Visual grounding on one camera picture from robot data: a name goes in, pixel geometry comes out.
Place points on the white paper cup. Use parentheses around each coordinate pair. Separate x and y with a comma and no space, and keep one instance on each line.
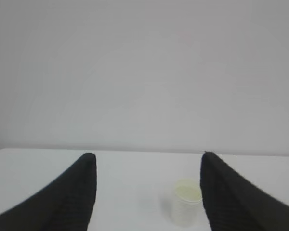
(187,198)

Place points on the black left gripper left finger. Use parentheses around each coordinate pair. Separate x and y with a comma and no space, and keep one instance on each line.
(66,204)

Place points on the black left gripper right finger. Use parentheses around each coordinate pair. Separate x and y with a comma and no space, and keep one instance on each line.
(232,203)

